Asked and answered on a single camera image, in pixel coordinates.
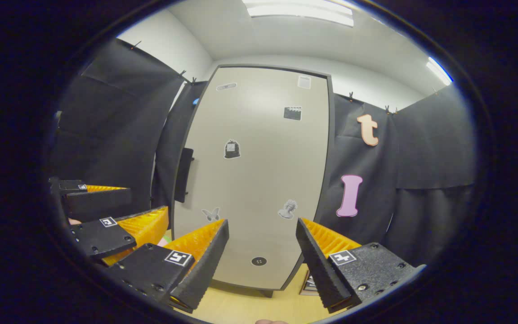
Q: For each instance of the white portrait book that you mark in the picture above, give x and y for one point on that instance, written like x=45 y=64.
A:
x=311 y=281

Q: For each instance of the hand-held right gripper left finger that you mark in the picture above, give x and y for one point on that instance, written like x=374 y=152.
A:
x=203 y=270

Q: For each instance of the ceiling light panel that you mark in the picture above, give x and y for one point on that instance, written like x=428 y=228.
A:
x=299 y=12
x=439 y=71

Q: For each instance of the grey cabinet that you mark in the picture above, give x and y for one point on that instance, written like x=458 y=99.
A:
x=265 y=293

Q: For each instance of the grey book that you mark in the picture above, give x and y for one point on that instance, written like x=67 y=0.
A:
x=307 y=291

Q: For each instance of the black backdrop cloth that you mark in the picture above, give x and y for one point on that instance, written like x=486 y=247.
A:
x=421 y=157

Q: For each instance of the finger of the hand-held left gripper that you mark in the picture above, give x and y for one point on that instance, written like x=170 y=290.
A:
x=97 y=202
x=101 y=238

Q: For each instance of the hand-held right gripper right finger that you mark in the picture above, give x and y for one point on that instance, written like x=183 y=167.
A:
x=319 y=270

